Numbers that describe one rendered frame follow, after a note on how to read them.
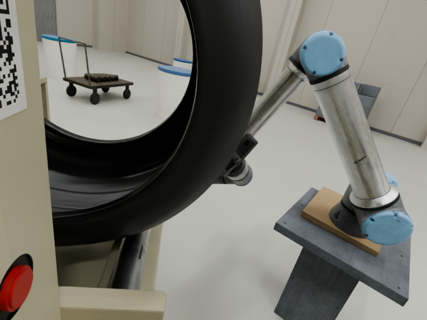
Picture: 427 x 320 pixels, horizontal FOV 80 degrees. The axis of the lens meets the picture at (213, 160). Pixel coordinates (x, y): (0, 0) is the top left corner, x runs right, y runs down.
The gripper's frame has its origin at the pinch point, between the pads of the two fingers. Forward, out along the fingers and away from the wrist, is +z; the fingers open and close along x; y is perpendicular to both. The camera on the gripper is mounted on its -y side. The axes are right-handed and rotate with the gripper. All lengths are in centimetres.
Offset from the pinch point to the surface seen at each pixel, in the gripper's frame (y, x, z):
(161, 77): -2, 254, -215
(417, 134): -369, -11, -600
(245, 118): -3.0, -17.2, 33.9
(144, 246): 22.6, -18.5, 24.6
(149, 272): 25.6, -21.6, 21.8
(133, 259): 23.4, -20.2, 28.0
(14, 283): 19, -24, 50
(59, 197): 32.6, 0.6, 25.7
